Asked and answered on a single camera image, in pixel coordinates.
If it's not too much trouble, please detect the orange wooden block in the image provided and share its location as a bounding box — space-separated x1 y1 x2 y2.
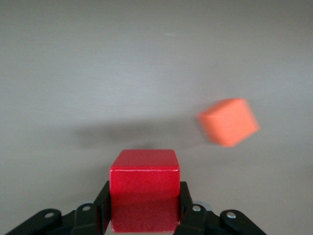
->
195 97 261 148

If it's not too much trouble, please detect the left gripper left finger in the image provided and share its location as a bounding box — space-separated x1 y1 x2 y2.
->
6 180 112 235

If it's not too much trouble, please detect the red wooden block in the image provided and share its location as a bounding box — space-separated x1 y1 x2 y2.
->
109 149 181 233

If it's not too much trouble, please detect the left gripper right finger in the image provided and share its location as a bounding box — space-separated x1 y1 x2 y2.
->
173 181 270 235

